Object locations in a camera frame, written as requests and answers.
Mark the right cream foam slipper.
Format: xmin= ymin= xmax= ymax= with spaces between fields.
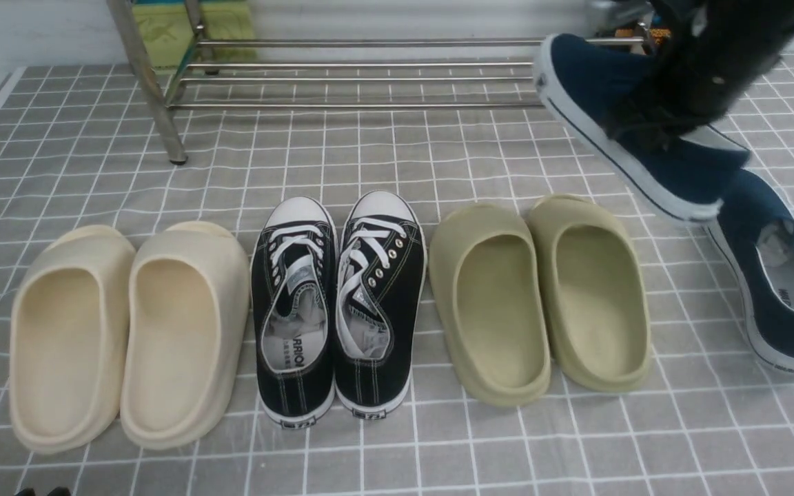
xmin=120 ymin=220 xmax=251 ymax=450

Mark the green box behind rack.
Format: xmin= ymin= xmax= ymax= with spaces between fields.
xmin=132 ymin=1 xmax=256 ymax=74

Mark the right black canvas sneaker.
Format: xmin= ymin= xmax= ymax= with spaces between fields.
xmin=334 ymin=189 xmax=427 ymax=420

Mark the cream foam slipper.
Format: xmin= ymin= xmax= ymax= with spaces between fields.
xmin=120 ymin=220 xmax=251 ymax=450
xmin=9 ymin=224 xmax=136 ymax=454

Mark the left cream foam slipper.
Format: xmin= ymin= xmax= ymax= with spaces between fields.
xmin=9 ymin=224 xmax=136 ymax=454

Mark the navy slip-on shoe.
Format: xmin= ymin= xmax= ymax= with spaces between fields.
xmin=706 ymin=169 xmax=794 ymax=374
xmin=533 ymin=34 xmax=751 ymax=224

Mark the right olive foam slipper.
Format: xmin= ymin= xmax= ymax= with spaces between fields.
xmin=526 ymin=195 xmax=651 ymax=393

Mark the left black canvas sneaker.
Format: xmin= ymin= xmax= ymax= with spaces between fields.
xmin=251 ymin=196 xmax=337 ymax=429

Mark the grey checked floor cloth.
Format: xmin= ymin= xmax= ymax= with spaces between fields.
xmin=0 ymin=65 xmax=794 ymax=495

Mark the black canvas sneaker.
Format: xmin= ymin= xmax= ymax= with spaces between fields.
xmin=334 ymin=189 xmax=427 ymax=420
xmin=251 ymin=196 xmax=337 ymax=429

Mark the olive foam slipper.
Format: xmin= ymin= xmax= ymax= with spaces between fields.
xmin=526 ymin=195 xmax=651 ymax=393
xmin=429 ymin=203 xmax=551 ymax=407

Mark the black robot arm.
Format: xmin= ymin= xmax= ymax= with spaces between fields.
xmin=600 ymin=1 xmax=794 ymax=149

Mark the steel shoe rack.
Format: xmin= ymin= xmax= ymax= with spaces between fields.
xmin=107 ymin=1 xmax=541 ymax=166

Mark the left olive foam slipper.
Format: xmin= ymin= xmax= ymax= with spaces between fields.
xmin=429 ymin=203 xmax=551 ymax=407

